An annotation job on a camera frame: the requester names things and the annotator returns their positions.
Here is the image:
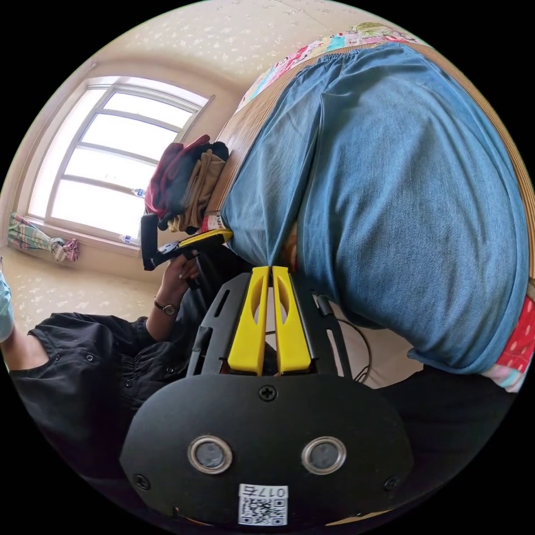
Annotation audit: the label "person's left forearm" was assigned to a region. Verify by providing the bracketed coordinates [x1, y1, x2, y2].
[144, 297, 181, 342]

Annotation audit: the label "blue jeans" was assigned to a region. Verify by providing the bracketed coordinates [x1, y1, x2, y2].
[220, 41, 531, 376]

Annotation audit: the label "person's body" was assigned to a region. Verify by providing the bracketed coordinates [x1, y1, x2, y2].
[0, 246, 519, 535]

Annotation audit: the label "person's left hand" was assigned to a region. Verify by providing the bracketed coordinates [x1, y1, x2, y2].
[160, 252, 201, 308]

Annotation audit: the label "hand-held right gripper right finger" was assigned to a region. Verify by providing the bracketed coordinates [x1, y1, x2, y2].
[272, 265, 314, 376]

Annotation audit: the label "window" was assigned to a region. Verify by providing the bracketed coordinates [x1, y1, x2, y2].
[25, 77, 215, 252]

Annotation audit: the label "black cable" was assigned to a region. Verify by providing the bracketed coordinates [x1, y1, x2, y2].
[332, 318, 373, 382]

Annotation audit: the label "pile of clothes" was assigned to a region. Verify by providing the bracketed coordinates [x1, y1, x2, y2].
[144, 134, 230, 235]

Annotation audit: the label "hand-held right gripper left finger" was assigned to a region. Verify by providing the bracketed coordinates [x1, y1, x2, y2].
[227, 266, 269, 375]

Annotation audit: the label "checked curtain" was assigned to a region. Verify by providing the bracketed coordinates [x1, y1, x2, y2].
[7, 212, 80, 263]

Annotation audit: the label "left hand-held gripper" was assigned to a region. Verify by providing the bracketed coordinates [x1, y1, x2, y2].
[158, 228, 233, 290]

